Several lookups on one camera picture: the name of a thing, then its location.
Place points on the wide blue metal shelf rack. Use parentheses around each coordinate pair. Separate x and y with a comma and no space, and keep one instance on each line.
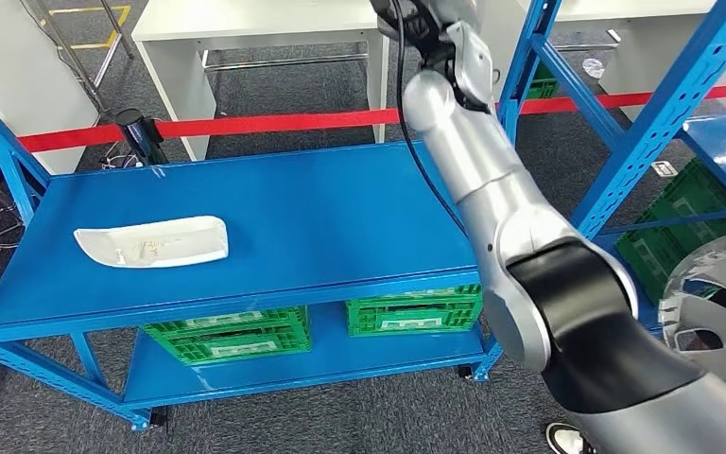
(275,219)

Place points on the white cabinet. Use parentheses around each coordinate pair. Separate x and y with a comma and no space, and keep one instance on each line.
(25,81)

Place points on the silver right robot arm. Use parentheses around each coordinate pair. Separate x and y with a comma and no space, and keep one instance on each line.
(526,219)

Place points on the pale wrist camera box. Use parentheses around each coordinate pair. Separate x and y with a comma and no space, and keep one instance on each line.
(472,62)

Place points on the white table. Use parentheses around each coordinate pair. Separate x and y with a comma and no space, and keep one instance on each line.
(256,19)
(638,56)
(510,31)

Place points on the black barrier post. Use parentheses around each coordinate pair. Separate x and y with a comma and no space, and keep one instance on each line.
(137,131)

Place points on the red barrier tape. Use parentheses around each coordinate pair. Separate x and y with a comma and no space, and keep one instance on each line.
(275,122)

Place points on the black flat bracket module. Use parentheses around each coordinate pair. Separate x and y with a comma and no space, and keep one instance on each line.
(413,25)

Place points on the clear crumpled plastic item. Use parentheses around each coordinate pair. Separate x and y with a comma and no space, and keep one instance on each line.
(593,68)

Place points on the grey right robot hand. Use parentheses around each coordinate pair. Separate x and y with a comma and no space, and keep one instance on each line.
(454,9)

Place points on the speckled white curved plastic part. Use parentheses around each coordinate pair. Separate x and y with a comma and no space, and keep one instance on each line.
(150,244)

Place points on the chrome tube frame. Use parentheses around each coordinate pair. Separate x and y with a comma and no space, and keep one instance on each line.
(114,25)

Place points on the person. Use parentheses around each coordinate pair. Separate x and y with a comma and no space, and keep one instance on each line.
(566,438)

